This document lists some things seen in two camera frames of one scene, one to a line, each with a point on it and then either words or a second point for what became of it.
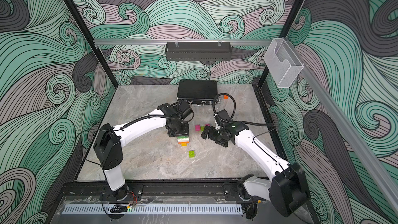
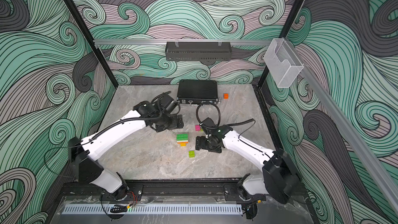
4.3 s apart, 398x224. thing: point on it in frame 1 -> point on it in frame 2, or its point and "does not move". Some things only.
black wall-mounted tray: [198, 51] does not move
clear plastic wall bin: [283, 64] does not move
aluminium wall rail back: [107, 42] does not move
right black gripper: [211, 135] -> [202, 139]
